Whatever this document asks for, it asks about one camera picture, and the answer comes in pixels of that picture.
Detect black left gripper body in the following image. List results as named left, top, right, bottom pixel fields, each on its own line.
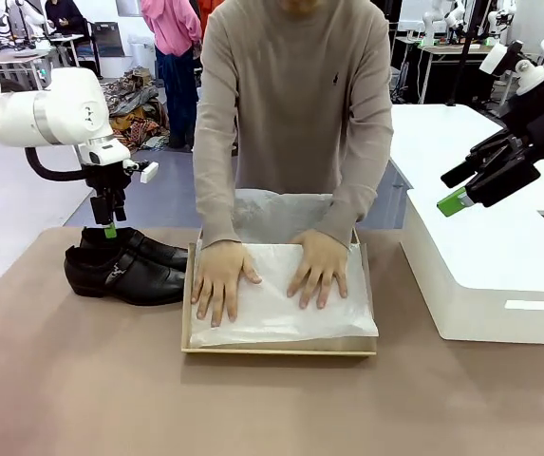
left=83, top=160, right=131, bottom=193

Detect black leather buckle shoe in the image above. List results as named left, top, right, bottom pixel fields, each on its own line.
left=64, top=245, right=187, bottom=307
left=79, top=226, right=190, bottom=273

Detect white tissue paper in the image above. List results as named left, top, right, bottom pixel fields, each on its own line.
left=188, top=187, right=379, bottom=349

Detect beige cardboard shoe box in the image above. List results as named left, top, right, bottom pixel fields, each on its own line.
left=179, top=227, right=379, bottom=357

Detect person's left forearm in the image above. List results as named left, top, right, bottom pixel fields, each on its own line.
left=319, top=156, right=392, bottom=251

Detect person's right forearm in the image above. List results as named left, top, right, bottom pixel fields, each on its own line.
left=194, top=156, right=245, bottom=249

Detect large white storage box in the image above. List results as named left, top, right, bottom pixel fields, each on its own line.
left=387, top=103, right=544, bottom=346

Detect person's right hand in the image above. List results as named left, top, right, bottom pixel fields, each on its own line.
left=190, top=239, right=263, bottom=329

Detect person's left hand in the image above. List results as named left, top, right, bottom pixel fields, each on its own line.
left=286, top=229, right=350, bottom=310

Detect pile of patterned cloths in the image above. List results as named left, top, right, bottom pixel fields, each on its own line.
left=101, top=66, right=172, bottom=154

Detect black tripod pole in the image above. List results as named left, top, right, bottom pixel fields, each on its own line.
left=445, top=0, right=482, bottom=107

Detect white-topped background table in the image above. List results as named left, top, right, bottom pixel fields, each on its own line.
left=415, top=40, right=513, bottom=106

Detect white background container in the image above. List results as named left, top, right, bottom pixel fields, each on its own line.
left=130, top=40, right=159, bottom=73

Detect white label sticker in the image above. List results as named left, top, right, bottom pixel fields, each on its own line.
left=504, top=299, right=544, bottom=313

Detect black background chair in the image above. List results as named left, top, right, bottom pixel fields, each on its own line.
left=77, top=21, right=122, bottom=81

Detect person in pink hoodie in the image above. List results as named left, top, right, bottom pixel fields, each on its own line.
left=140, top=0, right=204, bottom=149

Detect grey background work table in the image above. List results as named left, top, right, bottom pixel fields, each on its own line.
left=0, top=46, right=55, bottom=94

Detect person in black clothes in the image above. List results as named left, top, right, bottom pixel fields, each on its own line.
left=44, top=0, right=88, bottom=37

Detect white background robot group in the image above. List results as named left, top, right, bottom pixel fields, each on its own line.
left=0, top=0, right=48, bottom=52

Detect person in orange top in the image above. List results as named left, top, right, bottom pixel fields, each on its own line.
left=197, top=0, right=216, bottom=30

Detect person in beige sweater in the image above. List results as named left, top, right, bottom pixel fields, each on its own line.
left=193, top=0, right=394, bottom=251

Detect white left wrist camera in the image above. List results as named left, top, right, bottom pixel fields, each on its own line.
left=138, top=161, right=160, bottom=184

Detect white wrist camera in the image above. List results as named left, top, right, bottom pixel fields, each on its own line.
left=138, top=161, right=160, bottom=184
left=478, top=40, right=525, bottom=76

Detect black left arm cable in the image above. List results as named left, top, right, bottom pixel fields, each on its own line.
left=24, top=146, right=93, bottom=183

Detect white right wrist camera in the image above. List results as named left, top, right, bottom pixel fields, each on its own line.
left=478, top=40, right=525, bottom=76

